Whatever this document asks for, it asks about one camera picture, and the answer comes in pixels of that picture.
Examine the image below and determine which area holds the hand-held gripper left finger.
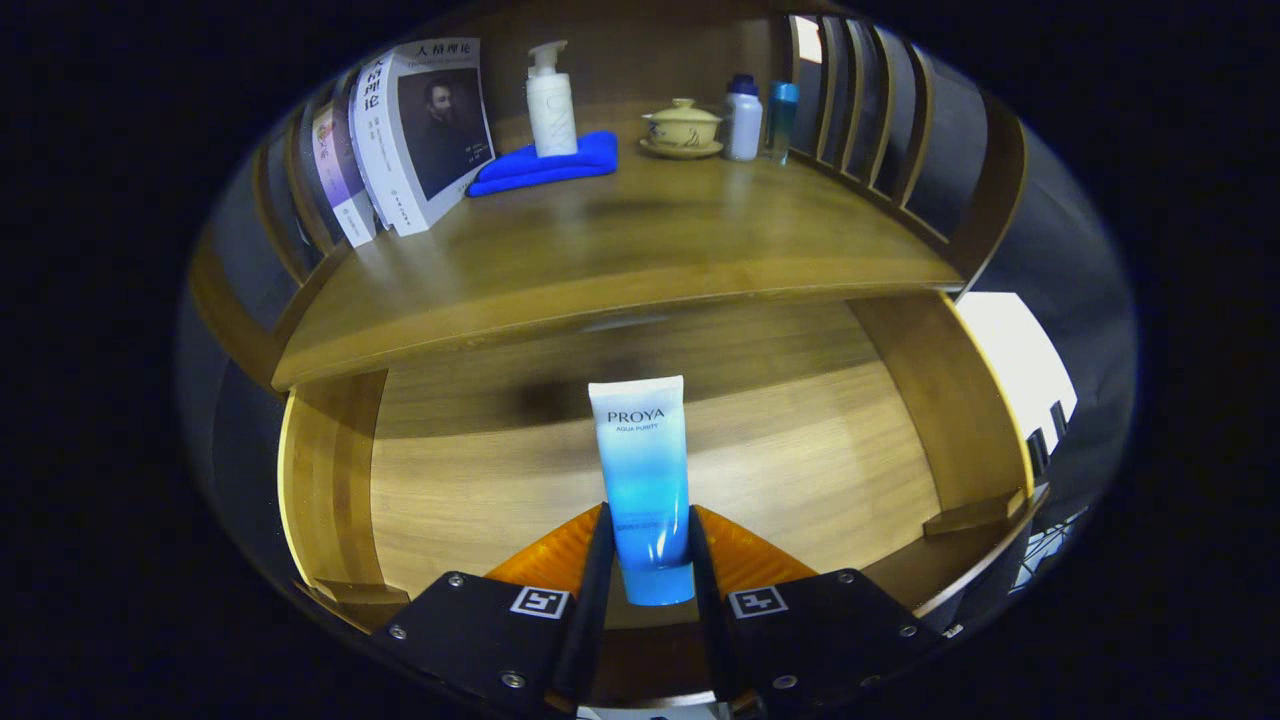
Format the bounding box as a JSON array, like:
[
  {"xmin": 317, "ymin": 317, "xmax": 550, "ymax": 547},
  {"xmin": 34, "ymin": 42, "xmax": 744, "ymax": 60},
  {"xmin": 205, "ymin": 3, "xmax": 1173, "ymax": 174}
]
[{"xmin": 368, "ymin": 503, "xmax": 616, "ymax": 716}]

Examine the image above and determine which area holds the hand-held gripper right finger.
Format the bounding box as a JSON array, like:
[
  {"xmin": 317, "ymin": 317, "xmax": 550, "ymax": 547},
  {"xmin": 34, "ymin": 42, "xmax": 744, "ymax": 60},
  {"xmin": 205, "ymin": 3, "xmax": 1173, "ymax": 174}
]
[{"xmin": 688, "ymin": 505, "xmax": 946, "ymax": 716}]

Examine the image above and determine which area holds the blue cosmetic tube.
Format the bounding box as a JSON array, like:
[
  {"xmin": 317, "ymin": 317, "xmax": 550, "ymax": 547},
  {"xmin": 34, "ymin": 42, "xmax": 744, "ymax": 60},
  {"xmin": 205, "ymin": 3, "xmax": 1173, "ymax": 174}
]
[{"xmin": 588, "ymin": 375, "xmax": 697, "ymax": 608}]

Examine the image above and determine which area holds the wooden drawer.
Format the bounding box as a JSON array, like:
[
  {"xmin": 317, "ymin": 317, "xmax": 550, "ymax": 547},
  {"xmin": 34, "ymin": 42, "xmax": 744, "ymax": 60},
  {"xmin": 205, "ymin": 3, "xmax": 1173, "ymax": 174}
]
[{"xmin": 277, "ymin": 290, "xmax": 1051, "ymax": 701}]

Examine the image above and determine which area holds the wooden countertop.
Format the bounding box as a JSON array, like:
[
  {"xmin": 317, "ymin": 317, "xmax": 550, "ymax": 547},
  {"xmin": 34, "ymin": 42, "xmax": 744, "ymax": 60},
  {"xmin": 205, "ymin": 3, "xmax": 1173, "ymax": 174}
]
[{"xmin": 270, "ymin": 100, "xmax": 966, "ymax": 391}]

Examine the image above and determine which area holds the white metal cabinet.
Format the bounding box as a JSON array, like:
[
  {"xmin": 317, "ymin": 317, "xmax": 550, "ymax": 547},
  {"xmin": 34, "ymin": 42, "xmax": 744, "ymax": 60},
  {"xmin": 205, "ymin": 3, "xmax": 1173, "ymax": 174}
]
[{"xmin": 955, "ymin": 292, "xmax": 1079, "ymax": 471}]

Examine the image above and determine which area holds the wooden cabinet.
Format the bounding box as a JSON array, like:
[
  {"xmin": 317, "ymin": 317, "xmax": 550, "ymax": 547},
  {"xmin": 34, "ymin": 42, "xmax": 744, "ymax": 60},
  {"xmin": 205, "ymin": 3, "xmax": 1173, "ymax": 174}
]
[{"xmin": 185, "ymin": 10, "xmax": 1031, "ymax": 393}]

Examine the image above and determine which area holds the blue folded cloth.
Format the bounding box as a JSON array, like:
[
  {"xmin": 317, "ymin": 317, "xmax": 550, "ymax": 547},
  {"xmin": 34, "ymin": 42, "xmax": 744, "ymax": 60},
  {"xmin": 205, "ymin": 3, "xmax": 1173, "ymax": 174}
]
[{"xmin": 467, "ymin": 130, "xmax": 619, "ymax": 198}]

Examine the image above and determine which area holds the beige saucer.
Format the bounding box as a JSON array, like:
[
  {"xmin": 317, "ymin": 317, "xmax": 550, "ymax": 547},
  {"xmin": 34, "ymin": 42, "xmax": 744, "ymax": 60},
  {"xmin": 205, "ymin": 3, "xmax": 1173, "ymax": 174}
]
[{"xmin": 638, "ymin": 137, "xmax": 725, "ymax": 161}]

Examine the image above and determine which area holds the beige lidded tea cup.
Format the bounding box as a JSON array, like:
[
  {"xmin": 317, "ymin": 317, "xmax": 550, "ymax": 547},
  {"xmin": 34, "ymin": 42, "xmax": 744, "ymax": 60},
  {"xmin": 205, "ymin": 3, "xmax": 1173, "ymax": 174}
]
[{"xmin": 642, "ymin": 98, "xmax": 723, "ymax": 149}]

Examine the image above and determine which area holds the white bottle with blue cap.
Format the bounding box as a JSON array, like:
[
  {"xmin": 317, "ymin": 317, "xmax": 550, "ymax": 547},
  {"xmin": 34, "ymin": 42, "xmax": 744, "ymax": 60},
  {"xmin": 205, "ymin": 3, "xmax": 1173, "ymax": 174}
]
[{"xmin": 724, "ymin": 74, "xmax": 764, "ymax": 163}]

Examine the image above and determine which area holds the slim teal bottle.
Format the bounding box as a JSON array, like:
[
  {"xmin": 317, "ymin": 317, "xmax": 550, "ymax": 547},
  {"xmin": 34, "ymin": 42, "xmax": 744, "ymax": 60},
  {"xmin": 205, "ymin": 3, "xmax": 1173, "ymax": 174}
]
[{"xmin": 766, "ymin": 81, "xmax": 801, "ymax": 166}]

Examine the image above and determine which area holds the white pump bottle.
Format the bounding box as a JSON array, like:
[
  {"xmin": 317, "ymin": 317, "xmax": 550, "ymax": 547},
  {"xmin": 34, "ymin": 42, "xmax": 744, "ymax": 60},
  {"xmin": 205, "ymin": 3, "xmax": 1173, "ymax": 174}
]
[{"xmin": 525, "ymin": 40, "xmax": 579, "ymax": 159}]

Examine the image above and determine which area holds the thick white portrait book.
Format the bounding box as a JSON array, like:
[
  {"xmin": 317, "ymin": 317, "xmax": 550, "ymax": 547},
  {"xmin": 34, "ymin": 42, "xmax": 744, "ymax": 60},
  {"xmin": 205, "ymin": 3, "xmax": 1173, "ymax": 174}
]
[{"xmin": 352, "ymin": 38, "xmax": 497, "ymax": 238}]

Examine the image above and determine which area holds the thin purple book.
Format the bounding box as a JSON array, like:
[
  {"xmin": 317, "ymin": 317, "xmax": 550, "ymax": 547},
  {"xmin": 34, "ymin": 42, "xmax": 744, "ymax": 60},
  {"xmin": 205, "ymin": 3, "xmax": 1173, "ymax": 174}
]
[{"xmin": 311, "ymin": 98, "xmax": 378, "ymax": 249}]

